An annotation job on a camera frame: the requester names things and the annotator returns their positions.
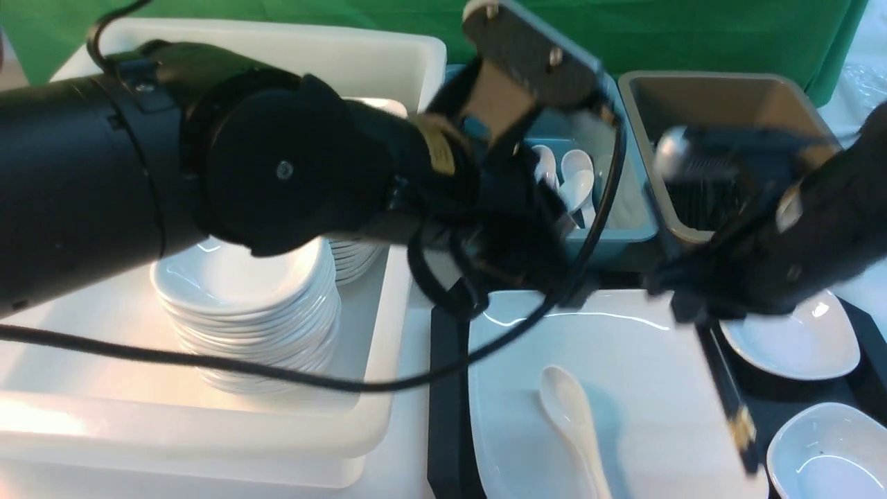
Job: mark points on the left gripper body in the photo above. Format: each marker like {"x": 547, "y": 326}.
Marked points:
{"x": 488, "y": 220}

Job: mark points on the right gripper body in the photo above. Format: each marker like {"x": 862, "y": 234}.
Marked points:
{"x": 751, "y": 265}

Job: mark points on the white small dish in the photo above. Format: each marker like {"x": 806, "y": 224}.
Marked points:
{"x": 815, "y": 343}
{"x": 830, "y": 450}

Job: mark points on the white ceramic soup spoon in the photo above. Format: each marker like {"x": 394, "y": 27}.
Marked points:
{"x": 566, "y": 406}

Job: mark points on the large white rice plate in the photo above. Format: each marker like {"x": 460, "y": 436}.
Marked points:
{"x": 658, "y": 416}

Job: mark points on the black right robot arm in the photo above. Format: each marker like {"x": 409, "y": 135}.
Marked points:
{"x": 802, "y": 230}

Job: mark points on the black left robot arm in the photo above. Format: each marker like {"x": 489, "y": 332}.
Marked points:
{"x": 180, "y": 142}

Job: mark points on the pile of black chopsticks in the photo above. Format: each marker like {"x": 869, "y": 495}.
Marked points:
{"x": 708, "y": 193}

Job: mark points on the brown plastic bin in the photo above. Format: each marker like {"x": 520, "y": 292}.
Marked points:
{"x": 655, "y": 101}

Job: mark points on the white spoon in bin right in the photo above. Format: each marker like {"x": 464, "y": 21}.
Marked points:
{"x": 570, "y": 173}

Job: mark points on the teal plastic bin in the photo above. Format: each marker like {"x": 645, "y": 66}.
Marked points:
{"x": 630, "y": 220}

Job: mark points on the stack of white square plates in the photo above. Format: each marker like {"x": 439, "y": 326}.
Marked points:
{"x": 353, "y": 258}

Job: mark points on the stack of white small bowls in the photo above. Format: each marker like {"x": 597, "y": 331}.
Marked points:
{"x": 282, "y": 312}

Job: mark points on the black serving tray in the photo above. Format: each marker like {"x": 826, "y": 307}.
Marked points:
{"x": 773, "y": 400}

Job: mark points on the large white plastic tub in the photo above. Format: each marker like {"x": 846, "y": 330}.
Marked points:
{"x": 85, "y": 410}

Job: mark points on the green cloth backdrop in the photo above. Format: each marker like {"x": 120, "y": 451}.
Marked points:
{"x": 804, "y": 41}

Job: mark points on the wrist camera mount plate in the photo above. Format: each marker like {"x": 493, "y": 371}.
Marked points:
{"x": 527, "y": 66}

